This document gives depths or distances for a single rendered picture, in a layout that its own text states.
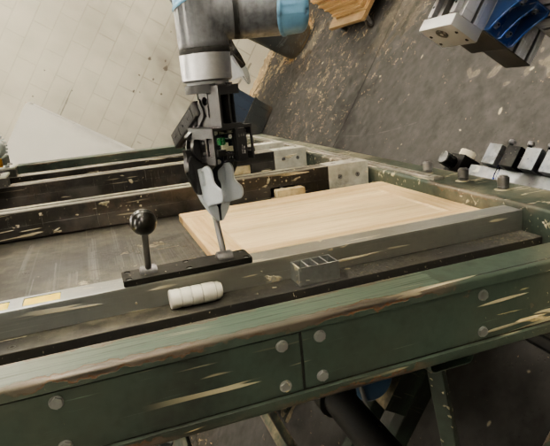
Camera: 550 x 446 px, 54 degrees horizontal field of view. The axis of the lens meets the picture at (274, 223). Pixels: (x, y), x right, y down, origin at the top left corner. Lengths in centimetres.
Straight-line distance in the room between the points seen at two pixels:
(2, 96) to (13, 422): 583
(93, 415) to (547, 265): 60
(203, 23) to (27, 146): 421
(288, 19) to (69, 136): 420
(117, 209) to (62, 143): 356
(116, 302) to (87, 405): 25
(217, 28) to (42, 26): 561
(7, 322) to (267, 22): 56
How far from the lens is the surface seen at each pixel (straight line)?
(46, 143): 494
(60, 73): 634
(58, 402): 61
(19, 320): 85
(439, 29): 150
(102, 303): 84
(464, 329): 76
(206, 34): 80
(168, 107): 640
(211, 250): 102
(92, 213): 140
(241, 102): 552
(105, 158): 267
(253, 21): 81
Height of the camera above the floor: 167
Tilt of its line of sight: 23 degrees down
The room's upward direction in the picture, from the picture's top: 66 degrees counter-clockwise
